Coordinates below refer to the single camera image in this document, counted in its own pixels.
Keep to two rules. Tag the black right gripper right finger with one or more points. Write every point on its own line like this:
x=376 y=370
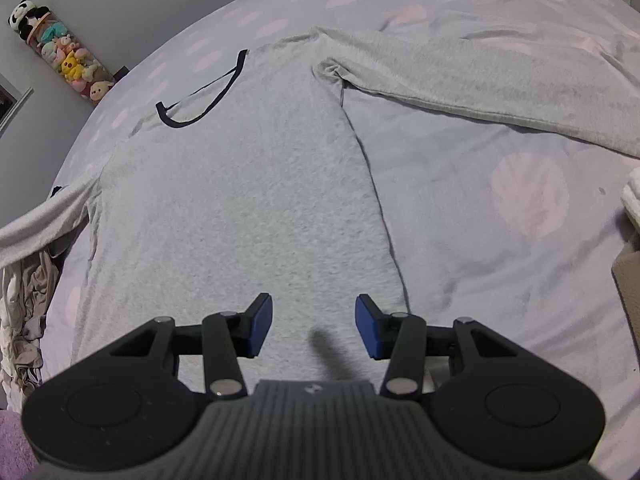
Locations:
x=403 y=340

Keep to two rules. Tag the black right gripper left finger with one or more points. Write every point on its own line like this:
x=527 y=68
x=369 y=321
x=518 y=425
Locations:
x=221 y=339

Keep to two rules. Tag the light grey long-sleeve sweater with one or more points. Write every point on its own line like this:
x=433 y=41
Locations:
x=261 y=183

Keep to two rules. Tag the polka dot bed sheet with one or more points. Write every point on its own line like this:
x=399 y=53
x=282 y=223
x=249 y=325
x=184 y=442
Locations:
x=516 y=229

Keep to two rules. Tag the white crumpled garment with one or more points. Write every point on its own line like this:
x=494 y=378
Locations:
x=27 y=289

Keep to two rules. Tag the taupe brown garment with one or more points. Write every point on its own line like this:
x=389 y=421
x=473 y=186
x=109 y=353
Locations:
x=626 y=274

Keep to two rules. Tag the hanging plush toy organiser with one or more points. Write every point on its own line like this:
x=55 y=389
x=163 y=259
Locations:
x=61 y=50

